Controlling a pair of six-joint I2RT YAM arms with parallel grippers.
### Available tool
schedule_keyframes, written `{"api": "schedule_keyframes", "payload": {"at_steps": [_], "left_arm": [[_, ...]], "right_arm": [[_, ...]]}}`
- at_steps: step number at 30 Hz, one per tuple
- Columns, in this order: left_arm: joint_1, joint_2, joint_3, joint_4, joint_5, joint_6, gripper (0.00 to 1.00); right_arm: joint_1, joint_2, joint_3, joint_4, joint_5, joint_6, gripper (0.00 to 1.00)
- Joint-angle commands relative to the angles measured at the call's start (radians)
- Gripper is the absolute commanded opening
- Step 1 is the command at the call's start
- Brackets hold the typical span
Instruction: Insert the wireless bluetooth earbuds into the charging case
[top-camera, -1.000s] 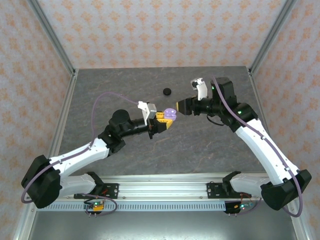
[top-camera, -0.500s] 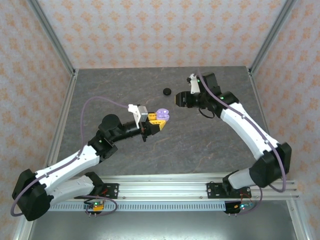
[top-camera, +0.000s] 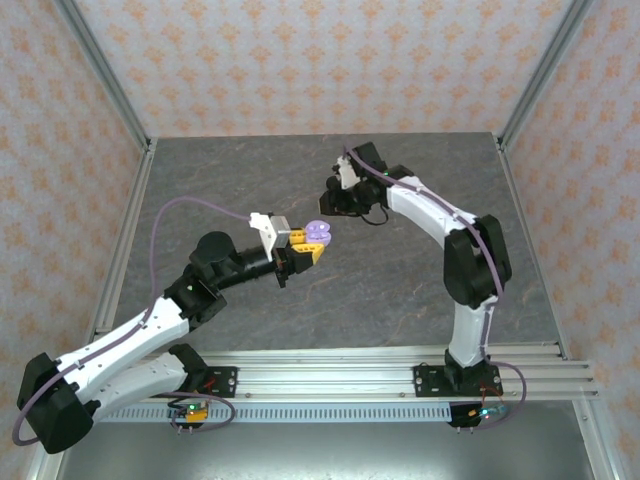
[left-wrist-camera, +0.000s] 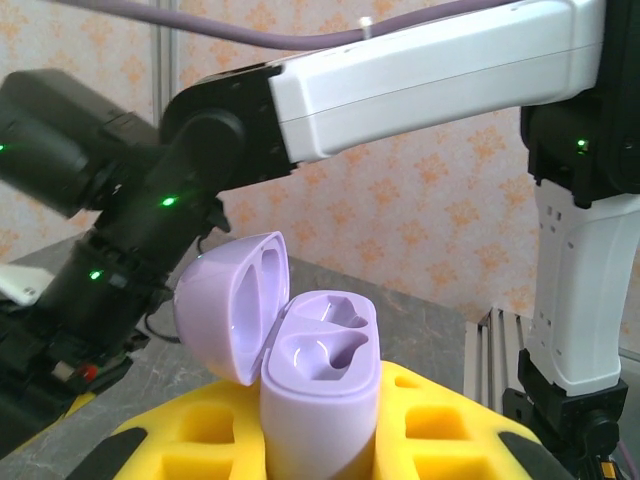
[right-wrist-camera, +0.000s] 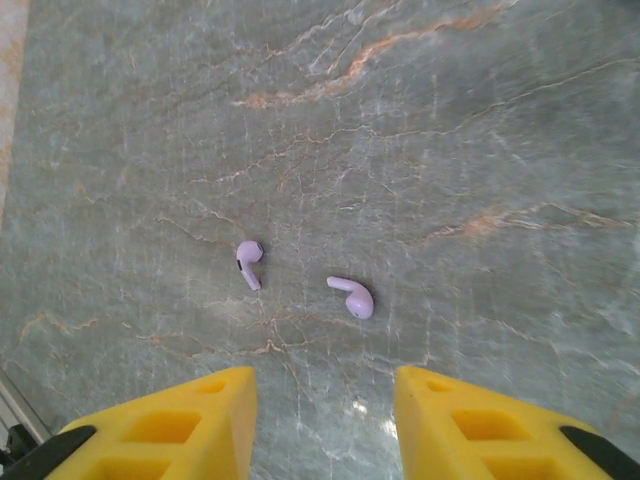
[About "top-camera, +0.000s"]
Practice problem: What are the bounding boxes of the purple earbud charging case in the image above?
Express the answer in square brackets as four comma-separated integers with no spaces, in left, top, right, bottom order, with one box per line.
[304,219,334,247]

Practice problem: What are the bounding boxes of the wide aluminium mounting beam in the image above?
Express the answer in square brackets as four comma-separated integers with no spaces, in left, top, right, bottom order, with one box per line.
[94,360,601,402]

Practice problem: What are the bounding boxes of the grey metal sheet panel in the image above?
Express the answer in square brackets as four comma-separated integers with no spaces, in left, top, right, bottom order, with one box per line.
[54,422,601,480]

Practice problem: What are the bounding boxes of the aluminium table edge rail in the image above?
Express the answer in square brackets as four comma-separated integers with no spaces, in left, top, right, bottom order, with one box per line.
[139,341,569,362]

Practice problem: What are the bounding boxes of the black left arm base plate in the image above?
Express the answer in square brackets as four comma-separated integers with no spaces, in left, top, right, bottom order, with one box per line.
[189,366,239,400]

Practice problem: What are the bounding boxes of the aluminium table side rail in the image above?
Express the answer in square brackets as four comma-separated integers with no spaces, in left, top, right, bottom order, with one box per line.
[494,134,569,361]
[78,137,159,362]

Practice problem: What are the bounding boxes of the slotted grey cable duct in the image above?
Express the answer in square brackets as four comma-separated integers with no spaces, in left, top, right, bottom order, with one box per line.
[92,402,454,424]

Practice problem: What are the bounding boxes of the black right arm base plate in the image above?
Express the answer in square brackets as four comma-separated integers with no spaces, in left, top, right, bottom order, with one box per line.
[413,364,501,400]

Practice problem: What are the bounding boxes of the aluminium frame post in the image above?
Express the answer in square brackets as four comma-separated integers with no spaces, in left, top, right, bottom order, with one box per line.
[52,0,154,151]
[497,0,594,151]

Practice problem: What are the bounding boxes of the aluminium lower frame rail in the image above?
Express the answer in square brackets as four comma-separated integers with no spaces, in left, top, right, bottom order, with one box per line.
[24,447,76,480]
[572,399,621,480]

